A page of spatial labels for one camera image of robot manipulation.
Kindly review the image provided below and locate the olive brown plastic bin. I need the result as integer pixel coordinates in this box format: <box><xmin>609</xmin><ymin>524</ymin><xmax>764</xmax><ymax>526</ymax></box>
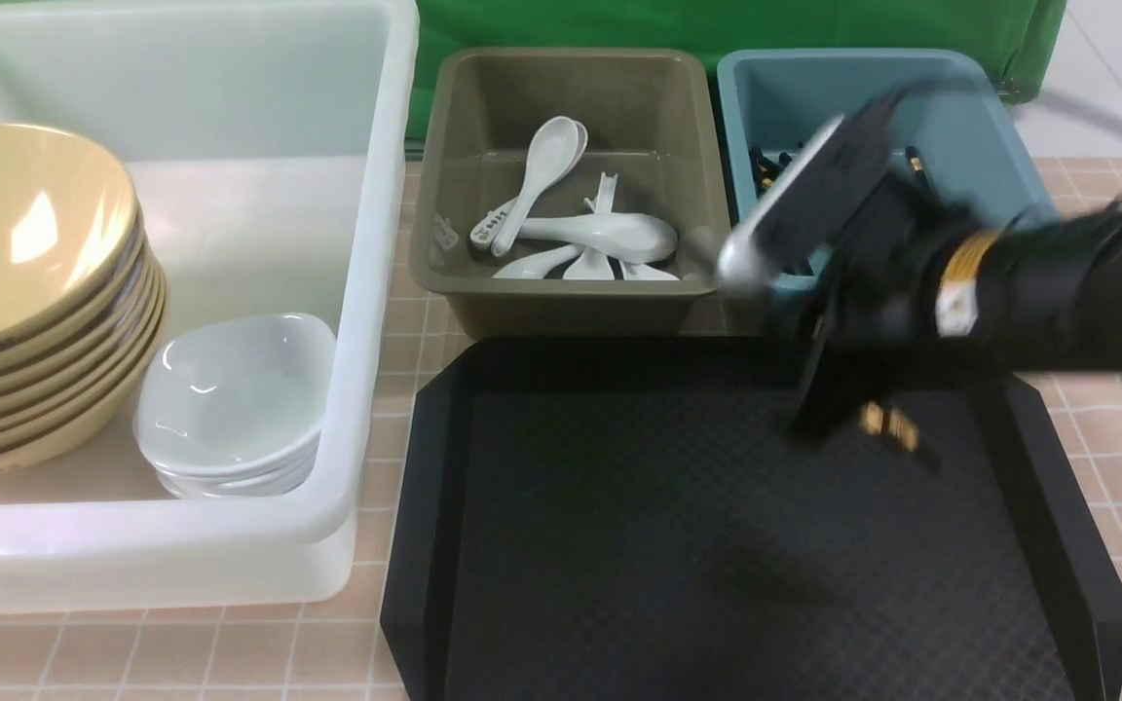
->
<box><xmin>410</xmin><ymin>48</ymin><xmax>732</xmax><ymax>339</ymax></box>

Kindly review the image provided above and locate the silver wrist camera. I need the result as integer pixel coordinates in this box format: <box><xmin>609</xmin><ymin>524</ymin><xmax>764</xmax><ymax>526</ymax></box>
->
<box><xmin>714</xmin><ymin>96</ymin><xmax>898</xmax><ymax>299</ymax></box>

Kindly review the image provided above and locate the large white plastic tub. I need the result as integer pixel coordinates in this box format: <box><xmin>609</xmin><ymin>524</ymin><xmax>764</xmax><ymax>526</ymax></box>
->
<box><xmin>0</xmin><ymin>1</ymin><xmax>419</xmax><ymax>615</ymax></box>

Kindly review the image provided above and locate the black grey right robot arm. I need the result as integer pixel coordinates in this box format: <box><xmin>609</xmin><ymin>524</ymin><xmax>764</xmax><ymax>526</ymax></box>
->
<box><xmin>787</xmin><ymin>200</ymin><xmax>1122</xmax><ymax>442</ymax></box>

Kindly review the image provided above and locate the bundle of black chopsticks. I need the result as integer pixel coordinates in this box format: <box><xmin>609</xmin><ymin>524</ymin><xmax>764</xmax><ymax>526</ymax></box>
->
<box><xmin>749</xmin><ymin>142</ymin><xmax>804</xmax><ymax>197</ymax></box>

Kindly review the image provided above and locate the white ceramic spoon upright handle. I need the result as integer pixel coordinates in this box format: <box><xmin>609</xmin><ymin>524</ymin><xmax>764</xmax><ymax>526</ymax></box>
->
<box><xmin>562</xmin><ymin>173</ymin><xmax>620</xmax><ymax>280</ymax></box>

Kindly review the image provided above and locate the stack of yellow bowls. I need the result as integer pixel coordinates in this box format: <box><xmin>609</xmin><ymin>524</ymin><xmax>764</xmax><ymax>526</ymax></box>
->
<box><xmin>0</xmin><ymin>123</ymin><xmax>168</xmax><ymax>473</ymax></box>

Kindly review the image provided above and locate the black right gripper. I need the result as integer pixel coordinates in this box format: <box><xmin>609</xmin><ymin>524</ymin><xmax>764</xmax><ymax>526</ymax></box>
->
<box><xmin>791</xmin><ymin>185</ymin><xmax>971</xmax><ymax>444</ymax></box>

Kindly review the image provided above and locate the teal blue plastic bin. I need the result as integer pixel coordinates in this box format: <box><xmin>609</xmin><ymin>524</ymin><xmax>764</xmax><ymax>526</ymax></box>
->
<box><xmin>717</xmin><ymin>49</ymin><xmax>1059</xmax><ymax>336</ymax></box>

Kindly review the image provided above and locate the stack of white dishes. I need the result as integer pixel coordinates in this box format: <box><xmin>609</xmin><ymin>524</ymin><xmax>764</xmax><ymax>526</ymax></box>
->
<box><xmin>134</xmin><ymin>314</ymin><xmax>337</xmax><ymax>498</ymax></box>

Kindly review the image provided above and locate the black plastic serving tray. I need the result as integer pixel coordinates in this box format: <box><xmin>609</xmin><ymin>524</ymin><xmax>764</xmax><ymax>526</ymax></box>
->
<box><xmin>380</xmin><ymin>336</ymin><xmax>1122</xmax><ymax>700</ymax></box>

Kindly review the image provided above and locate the white spoon with lettering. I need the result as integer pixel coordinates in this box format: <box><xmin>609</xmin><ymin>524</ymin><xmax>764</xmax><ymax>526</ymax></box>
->
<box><xmin>469</xmin><ymin>119</ymin><xmax>589</xmax><ymax>250</ymax></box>

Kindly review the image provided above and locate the beige checked tablecloth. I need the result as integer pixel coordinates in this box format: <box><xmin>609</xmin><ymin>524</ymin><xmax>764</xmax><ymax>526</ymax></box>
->
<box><xmin>0</xmin><ymin>251</ymin><xmax>1122</xmax><ymax>700</ymax></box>

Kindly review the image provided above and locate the lone black chopstick in bin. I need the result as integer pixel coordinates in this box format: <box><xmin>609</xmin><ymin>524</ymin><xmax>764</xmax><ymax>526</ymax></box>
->
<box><xmin>904</xmin><ymin>146</ymin><xmax>927</xmax><ymax>182</ymax></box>

